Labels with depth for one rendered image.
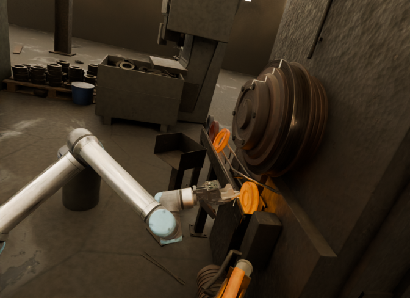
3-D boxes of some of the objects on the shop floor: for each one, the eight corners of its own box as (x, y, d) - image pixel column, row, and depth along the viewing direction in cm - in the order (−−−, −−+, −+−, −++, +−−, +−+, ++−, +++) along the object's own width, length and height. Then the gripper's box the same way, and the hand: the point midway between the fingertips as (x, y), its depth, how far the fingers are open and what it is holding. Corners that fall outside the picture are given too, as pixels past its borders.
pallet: (103, 90, 472) (105, 65, 455) (96, 104, 402) (98, 74, 384) (25, 77, 438) (24, 50, 421) (2, 91, 368) (0, 58, 350)
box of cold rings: (169, 113, 438) (178, 64, 407) (174, 134, 365) (185, 76, 334) (102, 103, 410) (107, 50, 379) (93, 123, 337) (97, 59, 306)
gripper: (193, 194, 113) (242, 186, 115) (191, 182, 121) (237, 175, 123) (194, 210, 117) (243, 203, 119) (193, 198, 125) (238, 190, 127)
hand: (237, 194), depth 122 cm, fingers closed
